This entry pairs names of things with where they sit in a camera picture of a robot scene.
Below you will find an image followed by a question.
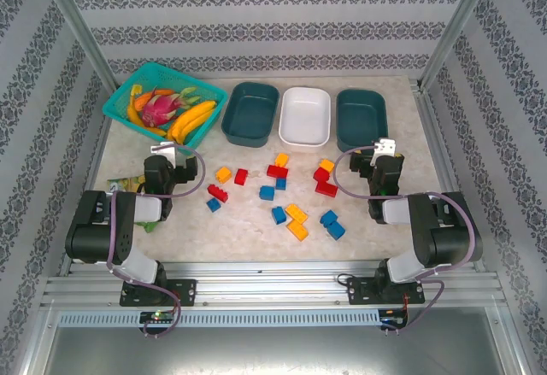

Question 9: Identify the red L-shaped lego piece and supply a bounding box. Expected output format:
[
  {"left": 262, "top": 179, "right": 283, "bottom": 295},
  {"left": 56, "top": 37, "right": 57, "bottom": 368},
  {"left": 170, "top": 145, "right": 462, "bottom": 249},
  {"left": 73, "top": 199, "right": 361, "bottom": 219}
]
[{"left": 315, "top": 180, "right": 339, "bottom": 198}]

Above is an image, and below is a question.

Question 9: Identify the green candy packet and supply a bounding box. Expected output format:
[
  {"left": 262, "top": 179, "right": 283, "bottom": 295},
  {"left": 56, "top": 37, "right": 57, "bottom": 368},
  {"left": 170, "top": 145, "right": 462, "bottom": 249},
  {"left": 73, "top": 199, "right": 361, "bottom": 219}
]
[{"left": 106, "top": 175, "right": 157, "bottom": 234}]

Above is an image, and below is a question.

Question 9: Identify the yellow toy banana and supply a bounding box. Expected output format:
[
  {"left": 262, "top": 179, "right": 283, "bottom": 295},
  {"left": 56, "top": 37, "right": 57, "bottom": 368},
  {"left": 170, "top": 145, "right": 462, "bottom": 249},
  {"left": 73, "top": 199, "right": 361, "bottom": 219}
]
[
  {"left": 168, "top": 100, "right": 217, "bottom": 137},
  {"left": 172, "top": 108, "right": 215, "bottom": 144}
]

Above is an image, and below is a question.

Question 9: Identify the dark teal plastic container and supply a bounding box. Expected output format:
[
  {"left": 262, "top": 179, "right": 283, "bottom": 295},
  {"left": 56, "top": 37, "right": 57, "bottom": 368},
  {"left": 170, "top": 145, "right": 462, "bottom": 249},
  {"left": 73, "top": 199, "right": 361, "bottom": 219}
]
[
  {"left": 221, "top": 82, "right": 281, "bottom": 149},
  {"left": 335, "top": 88, "right": 390, "bottom": 154}
]

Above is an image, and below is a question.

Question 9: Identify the pink toy dragon fruit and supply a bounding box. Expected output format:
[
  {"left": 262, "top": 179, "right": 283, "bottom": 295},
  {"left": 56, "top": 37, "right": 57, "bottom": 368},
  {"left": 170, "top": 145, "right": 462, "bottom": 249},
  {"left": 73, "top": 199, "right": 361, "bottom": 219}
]
[{"left": 139, "top": 87, "right": 201, "bottom": 127}]

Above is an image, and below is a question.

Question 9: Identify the white plastic container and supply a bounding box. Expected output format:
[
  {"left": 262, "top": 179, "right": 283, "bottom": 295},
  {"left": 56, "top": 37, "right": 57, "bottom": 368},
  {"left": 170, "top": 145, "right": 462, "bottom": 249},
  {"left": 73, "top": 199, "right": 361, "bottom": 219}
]
[{"left": 278, "top": 86, "right": 332, "bottom": 149}]

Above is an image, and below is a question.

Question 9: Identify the yellow long lego brick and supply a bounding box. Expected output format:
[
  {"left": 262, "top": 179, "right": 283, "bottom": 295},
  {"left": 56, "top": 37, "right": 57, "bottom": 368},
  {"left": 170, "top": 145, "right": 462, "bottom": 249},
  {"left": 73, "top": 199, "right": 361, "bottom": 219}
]
[
  {"left": 285, "top": 203, "right": 309, "bottom": 225},
  {"left": 286, "top": 220, "right": 309, "bottom": 243}
]

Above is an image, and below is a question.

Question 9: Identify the teal plastic mesh basket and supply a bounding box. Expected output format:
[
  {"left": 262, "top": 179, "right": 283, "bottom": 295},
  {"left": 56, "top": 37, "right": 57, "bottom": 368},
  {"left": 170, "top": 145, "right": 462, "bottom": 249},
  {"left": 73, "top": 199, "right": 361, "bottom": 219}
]
[{"left": 102, "top": 62, "right": 229, "bottom": 148}]

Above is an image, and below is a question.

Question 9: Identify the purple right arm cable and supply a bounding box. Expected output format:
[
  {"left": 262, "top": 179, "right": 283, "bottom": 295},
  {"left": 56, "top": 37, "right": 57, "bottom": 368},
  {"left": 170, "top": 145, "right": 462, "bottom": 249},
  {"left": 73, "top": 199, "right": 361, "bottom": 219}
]
[{"left": 332, "top": 144, "right": 476, "bottom": 333}]

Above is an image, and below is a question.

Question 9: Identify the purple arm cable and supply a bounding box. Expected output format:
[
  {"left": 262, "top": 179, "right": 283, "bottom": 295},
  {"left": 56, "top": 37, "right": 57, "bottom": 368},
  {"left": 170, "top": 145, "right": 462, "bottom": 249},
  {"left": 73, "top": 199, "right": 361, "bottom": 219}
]
[
  {"left": 105, "top": 143, "right": 205, "bottom": 340},
  {"left": 332, "top": 144, "right": 476, "bottom": 333}
]

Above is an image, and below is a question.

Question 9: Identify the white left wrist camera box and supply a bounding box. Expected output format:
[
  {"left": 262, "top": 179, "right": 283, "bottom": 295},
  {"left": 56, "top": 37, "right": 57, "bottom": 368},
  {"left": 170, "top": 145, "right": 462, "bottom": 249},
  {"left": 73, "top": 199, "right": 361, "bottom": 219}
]
[{"left": 150, "top": 141, "right": 177, "bottom": 166}]

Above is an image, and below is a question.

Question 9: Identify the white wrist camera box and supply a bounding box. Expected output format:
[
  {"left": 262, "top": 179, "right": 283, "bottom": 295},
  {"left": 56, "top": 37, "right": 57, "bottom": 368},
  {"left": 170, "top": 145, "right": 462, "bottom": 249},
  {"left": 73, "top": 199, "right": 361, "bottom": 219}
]
[
  {"left": 150, "top": 141, "right": 177, "bottom": 166},
  {"left": 369, "top": 138, "right": 398, "bottom": 167}
]

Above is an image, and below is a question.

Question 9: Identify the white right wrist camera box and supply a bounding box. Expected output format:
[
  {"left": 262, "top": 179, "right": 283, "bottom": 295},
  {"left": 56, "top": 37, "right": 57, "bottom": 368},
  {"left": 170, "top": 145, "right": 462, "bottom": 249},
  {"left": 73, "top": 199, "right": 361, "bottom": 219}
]
[{"left": 369, "top": 138, "right": 398, "bottom": 167}]

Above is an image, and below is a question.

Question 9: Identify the aluminium table side rail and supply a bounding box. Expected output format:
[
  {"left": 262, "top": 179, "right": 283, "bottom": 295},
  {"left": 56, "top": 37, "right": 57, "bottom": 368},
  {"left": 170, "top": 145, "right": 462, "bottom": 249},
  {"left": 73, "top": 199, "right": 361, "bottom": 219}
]
[
  {"left": 413, "top": 80, "right": 486, "bottom": 272},
  {"left": 58, "top": 114, "right": 115, "bottom": 277}
]

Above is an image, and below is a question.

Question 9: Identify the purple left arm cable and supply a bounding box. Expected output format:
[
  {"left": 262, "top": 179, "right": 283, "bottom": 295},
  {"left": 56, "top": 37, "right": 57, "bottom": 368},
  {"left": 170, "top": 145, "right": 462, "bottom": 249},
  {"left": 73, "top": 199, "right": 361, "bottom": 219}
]
[{"left": 105, "top": 143, "right": 205, "bottom": 340}]

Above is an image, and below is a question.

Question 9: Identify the wide aluminium base rail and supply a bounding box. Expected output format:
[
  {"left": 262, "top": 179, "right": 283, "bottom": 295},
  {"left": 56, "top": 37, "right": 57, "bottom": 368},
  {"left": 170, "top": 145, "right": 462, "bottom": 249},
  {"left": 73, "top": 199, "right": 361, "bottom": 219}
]
[{"left": 40, "top": 258, "right": 508, "bottom": 308}]

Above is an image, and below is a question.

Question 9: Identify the grey slotted cable duct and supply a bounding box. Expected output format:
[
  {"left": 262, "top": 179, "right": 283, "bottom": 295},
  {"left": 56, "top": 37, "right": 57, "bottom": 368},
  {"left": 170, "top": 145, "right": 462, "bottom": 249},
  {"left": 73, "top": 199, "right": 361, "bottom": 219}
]
[{"left": 57, "top": 309, "right": 384, "bottom": 328}]

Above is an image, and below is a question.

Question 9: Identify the aluminium frame post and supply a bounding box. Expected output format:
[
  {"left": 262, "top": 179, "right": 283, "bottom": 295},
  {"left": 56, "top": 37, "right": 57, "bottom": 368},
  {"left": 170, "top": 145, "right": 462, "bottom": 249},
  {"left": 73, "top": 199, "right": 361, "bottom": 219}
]
[
  {"left": 416, "top": 0, "right": 500, "bottom": 91},
  {"left": 33, "top": 0, "right": 121, "bottom": 92}
]

